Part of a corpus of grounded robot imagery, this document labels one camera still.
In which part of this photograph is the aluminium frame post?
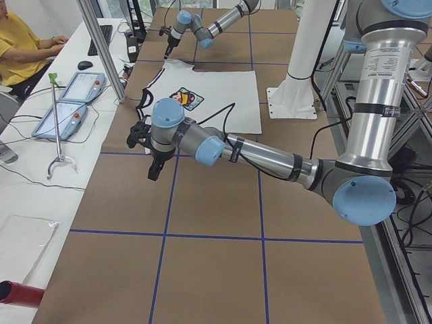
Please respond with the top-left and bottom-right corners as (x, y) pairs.
(76, 0), (126, 103)

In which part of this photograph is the metal reacher grabber tool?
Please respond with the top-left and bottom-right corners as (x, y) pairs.
(47, 73), (78, 180)

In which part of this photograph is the red cylinder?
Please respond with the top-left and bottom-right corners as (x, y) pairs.
(1, 280), (45, 308)

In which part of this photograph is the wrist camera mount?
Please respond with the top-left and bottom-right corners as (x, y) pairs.
(159, 26), (171, 36)
(126, 115), (151, 149)

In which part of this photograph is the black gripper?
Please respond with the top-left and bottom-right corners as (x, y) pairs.
(164, 32), (179, 59)
(148, 148), (176, 181)

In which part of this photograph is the blue teach pendant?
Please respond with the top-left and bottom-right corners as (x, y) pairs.
(59, 71), (106, 103)
(32, 101), (87, 141)

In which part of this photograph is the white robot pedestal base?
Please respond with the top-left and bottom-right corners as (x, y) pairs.
(267, 0), (338, 119)

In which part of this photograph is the person in yellow shirt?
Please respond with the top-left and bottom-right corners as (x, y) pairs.
(1, 1), (68, 100)

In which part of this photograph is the far blue teach pendant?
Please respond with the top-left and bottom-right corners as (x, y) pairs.
(59, 71), (106, 103)

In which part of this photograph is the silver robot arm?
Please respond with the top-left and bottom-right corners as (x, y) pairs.
(145, 1), (431, 226)
(159, 0), (260, 59)

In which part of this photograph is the near blue teach pendant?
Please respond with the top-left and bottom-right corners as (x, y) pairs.
(32, 101), (87, 141)

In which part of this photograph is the clear plastic bag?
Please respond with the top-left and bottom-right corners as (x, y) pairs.
(1, 215), (60, 284)

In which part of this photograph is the grey cartoon print t-shirt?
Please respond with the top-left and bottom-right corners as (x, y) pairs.
(136, 59), (262, 134)

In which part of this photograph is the black keyboard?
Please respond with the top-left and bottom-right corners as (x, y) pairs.
(87, 24), (114, 57)

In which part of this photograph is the black computer mouse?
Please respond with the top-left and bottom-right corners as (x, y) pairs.
(77, 61), (93, 71)

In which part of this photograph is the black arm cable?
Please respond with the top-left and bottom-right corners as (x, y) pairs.
(188, 103), (355, 180)
(161, 0), (182, 33)

